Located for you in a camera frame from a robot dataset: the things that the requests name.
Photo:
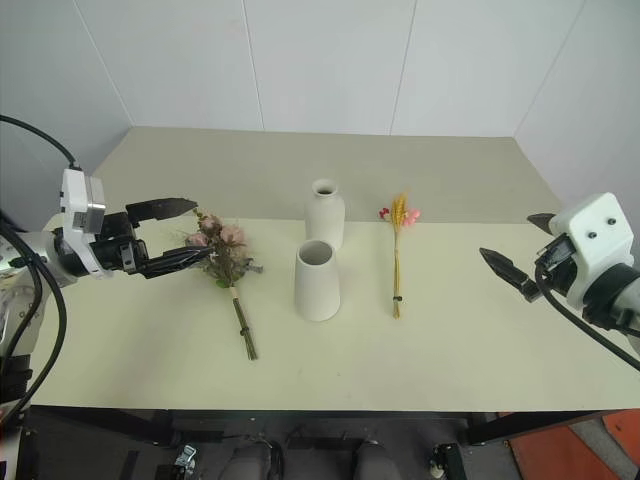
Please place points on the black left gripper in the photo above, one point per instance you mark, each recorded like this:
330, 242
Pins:
120, 245

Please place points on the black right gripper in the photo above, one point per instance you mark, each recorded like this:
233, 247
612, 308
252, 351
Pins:
557, 257

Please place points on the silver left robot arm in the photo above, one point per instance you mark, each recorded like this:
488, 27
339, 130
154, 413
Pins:
30, 250

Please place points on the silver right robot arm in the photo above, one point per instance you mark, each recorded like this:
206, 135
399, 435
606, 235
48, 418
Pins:
612, 295

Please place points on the white bottle-shaped vase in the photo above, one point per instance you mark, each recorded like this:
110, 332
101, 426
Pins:
325, 215

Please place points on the white conical vase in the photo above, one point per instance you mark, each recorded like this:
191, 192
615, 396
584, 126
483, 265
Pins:
317, 290

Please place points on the pink rose bouquet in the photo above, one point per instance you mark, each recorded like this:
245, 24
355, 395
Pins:
222, 245

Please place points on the yellow wheat bouquet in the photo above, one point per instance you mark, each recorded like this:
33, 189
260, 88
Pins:
397, 235

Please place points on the silver metal buckle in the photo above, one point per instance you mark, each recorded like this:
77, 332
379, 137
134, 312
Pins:
442, 460
186, 457

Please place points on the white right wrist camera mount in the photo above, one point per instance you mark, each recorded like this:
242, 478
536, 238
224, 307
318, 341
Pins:
595, 225

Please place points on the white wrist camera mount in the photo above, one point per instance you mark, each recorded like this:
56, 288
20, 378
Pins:
75, 192
595, 225

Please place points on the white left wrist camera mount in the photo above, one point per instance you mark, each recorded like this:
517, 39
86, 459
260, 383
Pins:
75, 192

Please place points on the black table frame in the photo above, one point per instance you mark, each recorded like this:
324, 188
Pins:
300, 417

